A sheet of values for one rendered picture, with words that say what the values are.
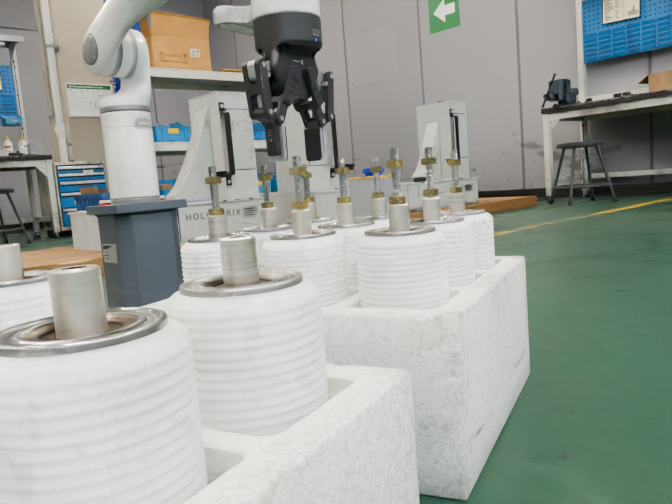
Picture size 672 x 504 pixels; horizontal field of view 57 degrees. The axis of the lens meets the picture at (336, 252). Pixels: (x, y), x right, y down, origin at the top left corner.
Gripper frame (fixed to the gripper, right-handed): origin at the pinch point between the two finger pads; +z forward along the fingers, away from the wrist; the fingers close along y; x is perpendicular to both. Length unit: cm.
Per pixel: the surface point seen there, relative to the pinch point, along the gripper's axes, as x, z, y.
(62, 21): 550, -179, 345
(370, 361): -11.9, 21.6, -6.5
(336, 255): -4.9, 12.0, -0.8
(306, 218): -1.2, 7.8, -0.8
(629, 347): -26, 35, 52
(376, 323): -12.8, 17.7, -6.4
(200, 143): 186, -19, 167
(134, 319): -18.6, 9.5, -38.4
